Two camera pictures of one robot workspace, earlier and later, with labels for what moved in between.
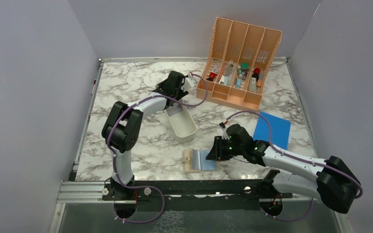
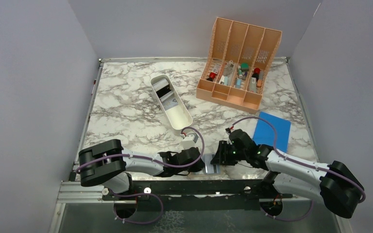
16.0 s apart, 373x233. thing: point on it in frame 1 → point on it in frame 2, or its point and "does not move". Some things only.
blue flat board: x=280 y=128 does not move
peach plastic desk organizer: x=240 y=58 does not move
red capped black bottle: x=212 y=75 does not move
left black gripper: x=180 y=92 → x=197 y=167
